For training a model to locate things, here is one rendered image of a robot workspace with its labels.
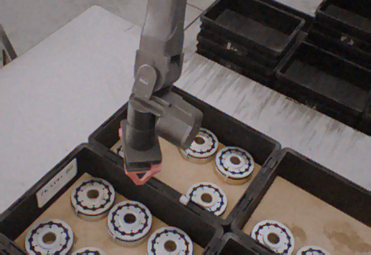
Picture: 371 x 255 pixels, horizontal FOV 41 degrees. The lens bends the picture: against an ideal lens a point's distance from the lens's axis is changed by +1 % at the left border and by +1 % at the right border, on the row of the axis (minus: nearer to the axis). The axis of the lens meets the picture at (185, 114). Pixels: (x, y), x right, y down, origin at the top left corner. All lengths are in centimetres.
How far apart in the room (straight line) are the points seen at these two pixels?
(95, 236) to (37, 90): 65
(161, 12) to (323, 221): 73
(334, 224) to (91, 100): 83
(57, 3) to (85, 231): 226
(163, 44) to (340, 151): 99
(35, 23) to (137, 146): 228
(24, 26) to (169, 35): 235
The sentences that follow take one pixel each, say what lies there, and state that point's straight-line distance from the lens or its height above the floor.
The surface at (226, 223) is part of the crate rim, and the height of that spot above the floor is 93.
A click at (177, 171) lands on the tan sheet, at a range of 128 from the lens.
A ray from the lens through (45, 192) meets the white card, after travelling 116.
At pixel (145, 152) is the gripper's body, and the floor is 115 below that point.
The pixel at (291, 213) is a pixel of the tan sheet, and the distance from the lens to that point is 128.
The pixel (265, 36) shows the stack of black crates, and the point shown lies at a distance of 235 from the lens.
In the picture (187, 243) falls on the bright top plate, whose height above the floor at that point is 86.
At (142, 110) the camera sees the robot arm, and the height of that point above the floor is 126.
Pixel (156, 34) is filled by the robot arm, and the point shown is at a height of 137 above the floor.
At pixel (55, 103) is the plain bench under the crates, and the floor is 70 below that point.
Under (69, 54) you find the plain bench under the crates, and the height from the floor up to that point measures 70.
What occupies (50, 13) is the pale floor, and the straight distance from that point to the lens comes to 317.
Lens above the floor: 185
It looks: 46 degrees down
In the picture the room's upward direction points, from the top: 10 degrees clockwise
